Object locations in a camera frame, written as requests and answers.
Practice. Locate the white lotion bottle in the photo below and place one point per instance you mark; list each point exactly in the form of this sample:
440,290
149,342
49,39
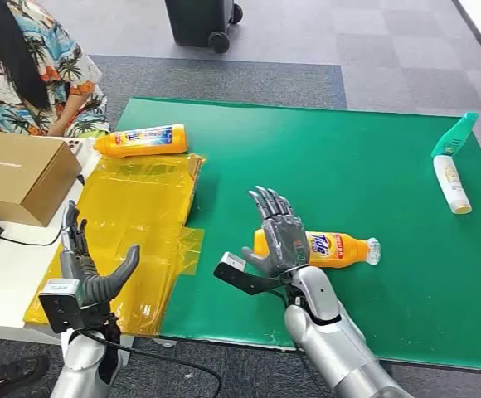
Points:
452,184

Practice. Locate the person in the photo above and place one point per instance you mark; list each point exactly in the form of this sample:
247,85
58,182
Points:
29,66

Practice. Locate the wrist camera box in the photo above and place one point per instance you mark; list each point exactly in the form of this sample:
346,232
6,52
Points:
60,303
234,268

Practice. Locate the white smartphone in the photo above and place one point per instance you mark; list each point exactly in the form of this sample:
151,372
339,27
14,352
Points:
74,146

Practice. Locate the black shoe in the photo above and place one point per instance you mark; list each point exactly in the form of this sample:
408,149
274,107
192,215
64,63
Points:
17,373

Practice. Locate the brown cardboard box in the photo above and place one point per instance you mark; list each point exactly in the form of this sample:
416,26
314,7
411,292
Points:
20,177

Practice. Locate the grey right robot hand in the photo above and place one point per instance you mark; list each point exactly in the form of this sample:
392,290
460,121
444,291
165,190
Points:
282,237

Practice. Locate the orange Tide detergent bottle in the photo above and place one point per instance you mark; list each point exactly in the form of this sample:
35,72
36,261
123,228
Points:
336,247

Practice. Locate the black wheeled bin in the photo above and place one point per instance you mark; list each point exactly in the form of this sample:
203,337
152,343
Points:
201,22

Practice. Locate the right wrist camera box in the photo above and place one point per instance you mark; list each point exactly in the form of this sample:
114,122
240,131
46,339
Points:
234,268

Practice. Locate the green shampoo bottle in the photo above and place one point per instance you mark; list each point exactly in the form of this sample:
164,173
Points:
455,135

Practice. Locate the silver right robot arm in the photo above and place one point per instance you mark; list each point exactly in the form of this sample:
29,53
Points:
336,340

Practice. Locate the green table mat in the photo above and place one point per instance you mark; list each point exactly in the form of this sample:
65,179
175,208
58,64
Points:
328,219

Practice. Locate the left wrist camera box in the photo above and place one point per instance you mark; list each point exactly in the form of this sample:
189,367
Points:
60,303

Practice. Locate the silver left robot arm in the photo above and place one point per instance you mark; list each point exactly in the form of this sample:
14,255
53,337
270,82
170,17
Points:
84,360

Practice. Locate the orange bottle with blue label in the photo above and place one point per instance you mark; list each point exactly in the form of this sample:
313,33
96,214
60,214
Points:
145,140

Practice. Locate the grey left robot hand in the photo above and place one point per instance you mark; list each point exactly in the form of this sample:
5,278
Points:
88,277

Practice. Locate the white table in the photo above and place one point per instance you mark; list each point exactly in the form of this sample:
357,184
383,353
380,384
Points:
4,274

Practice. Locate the yellow plastic sheet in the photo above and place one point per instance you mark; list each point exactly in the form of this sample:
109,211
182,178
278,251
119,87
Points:
137,231

